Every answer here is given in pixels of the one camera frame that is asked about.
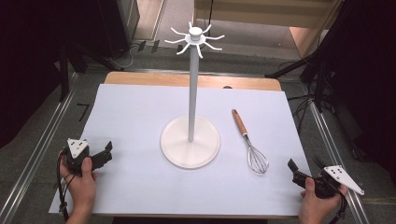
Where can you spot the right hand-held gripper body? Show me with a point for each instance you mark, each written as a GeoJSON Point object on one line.
{"type": "Point", "coordinates": [339, 177]}

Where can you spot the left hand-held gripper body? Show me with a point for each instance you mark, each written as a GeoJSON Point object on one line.
{"type": "Point", "coordinates": [77, 147]}

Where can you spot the white hook rack stand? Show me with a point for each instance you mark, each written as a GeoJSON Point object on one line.
{"type": "Point", "coordinates": [193, 93]}

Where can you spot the person's right hand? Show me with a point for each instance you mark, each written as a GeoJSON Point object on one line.
{"type": "Point", "coordinates": [317, 205]}

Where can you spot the person's left hand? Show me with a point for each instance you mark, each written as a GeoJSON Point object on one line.
{"type": "Point", "coordinates": [81, 189]}

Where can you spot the white paper sheet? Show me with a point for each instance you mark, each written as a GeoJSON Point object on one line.
{"type": "Point", "coordinates": [130, 124]}

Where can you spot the black tripod stand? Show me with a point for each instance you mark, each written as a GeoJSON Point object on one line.
{"type": "Point", "coordinates": [320, 77]}

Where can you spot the dark curtain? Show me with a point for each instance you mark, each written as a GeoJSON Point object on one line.
{"type": "Point", "coordinates": [31, 62]}
{"type": "Point", "coordinates": [370, 77]}

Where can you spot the metal floor rail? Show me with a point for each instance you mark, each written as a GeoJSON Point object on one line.
{"type": "Point", "coordinates": [34, 155]}
{"type": "Point", "coordinates": [333, 149]}

